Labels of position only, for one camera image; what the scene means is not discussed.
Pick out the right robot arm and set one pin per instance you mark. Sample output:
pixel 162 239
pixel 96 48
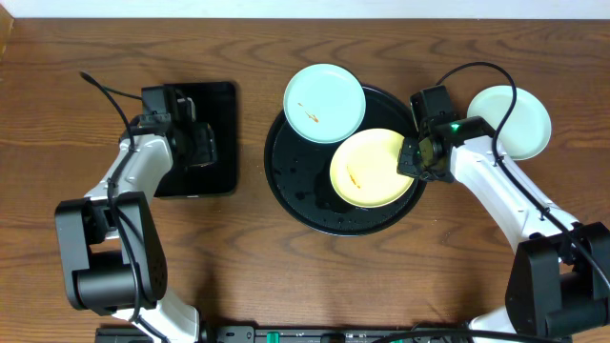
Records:
pixel 559 282

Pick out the light blue plate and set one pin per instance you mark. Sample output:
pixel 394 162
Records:
pixel 324 103
pixel 528 130

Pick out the light blue plate top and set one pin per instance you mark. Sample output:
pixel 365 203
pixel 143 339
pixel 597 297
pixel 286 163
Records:
pixel 324 103

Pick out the light blue plate bottom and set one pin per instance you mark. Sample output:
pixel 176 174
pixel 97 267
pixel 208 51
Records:
pixel 528 130

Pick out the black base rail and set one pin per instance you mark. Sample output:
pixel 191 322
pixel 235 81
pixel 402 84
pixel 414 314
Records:
pixel 247 334

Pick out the black round tray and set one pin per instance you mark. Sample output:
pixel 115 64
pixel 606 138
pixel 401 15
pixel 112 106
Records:
pixel 297 171

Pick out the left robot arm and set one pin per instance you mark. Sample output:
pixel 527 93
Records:
pixel 112 258

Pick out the black rectangular tray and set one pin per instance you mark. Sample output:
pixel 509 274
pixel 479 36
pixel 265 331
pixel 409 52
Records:
pixel 215 105

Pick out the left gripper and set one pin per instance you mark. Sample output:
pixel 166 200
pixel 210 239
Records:
pixel 201 146

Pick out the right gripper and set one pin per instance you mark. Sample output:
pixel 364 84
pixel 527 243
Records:
pixel 407 165

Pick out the yellow plate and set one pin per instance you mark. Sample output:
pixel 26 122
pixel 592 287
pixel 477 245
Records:
pixel 363 170

